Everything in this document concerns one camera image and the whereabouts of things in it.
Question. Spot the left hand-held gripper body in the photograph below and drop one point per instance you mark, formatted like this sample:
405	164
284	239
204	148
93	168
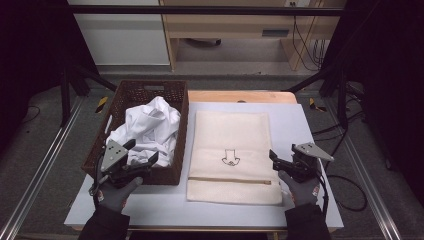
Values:
113	156

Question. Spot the white table board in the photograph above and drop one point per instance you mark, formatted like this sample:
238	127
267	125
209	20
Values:
293	126

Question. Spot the white shirt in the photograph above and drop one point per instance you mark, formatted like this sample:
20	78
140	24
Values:
150	126

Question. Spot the yellow tool left floor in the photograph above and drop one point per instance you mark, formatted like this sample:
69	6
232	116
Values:
101	104

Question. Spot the yellow tool right floor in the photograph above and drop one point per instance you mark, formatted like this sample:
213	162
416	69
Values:
313	104

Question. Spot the wooden desk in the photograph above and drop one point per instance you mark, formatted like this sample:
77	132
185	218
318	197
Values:
230	23

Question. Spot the person's left hand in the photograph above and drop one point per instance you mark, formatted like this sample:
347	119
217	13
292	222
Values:
115	198

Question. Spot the black curtain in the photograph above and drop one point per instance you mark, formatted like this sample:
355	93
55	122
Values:
390	83
30	50

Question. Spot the black metal frame bar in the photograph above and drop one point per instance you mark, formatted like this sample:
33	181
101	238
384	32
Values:
200	10

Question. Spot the aluminium floor rail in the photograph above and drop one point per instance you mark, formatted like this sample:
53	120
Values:
43	160
363	173

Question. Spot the person's right hand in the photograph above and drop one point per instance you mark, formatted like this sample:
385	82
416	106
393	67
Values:
303	193

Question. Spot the black metal stand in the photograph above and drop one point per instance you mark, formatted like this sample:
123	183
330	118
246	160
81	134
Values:
341	100
65	100

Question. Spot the grey desk label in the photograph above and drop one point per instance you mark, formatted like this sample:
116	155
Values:
275	33

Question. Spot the cream mesh laundry bag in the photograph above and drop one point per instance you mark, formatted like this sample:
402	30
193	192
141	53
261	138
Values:
230	133

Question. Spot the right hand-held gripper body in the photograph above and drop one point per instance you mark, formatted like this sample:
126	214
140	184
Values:
305	166

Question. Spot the brown woven basket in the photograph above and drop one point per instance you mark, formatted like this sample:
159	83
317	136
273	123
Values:
146	90

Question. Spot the yellow tool floor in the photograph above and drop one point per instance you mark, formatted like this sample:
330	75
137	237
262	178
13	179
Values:
101	104
313	104

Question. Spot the white cabinet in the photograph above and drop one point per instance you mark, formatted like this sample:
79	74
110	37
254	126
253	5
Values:
123	36

